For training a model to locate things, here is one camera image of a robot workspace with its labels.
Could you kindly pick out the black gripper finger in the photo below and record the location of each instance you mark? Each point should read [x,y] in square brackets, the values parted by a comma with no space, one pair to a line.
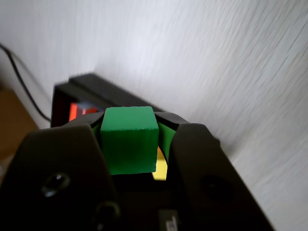
[60,168]
[204,168]

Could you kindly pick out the green wooden cube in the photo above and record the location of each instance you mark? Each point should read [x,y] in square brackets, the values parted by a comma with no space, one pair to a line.
[130,142]

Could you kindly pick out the black box tray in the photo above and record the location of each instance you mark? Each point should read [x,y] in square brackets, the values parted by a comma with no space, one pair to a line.
[115,93]

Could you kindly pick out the yellow wooden cube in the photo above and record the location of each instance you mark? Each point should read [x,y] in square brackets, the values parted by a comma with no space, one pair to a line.
[160,168]

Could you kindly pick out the flat red block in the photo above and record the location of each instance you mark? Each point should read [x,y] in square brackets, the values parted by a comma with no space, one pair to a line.
[73,111]

